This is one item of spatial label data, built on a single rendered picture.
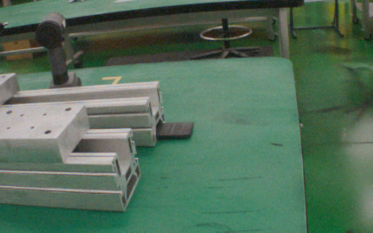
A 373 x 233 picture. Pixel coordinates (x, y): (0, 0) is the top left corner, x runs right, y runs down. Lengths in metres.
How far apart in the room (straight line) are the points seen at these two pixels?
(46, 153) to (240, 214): 0.28
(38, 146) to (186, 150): 0.27
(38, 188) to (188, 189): 0.23
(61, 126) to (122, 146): 0.10
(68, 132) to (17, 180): 0.12
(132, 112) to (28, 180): 0.23
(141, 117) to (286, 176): 0.27
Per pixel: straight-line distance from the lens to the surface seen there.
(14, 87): 0.95
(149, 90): 0.81
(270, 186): 0.64
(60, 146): 0.60
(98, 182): 0.61
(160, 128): 0.82
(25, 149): 0.63
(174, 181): 0.67
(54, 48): 0.97
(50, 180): 0.64
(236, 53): 3.49
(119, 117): 0.77
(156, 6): 2.07
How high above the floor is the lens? 1.15
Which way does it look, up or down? 24 degrees down
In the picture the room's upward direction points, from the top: 8 degrees counter-clockwise
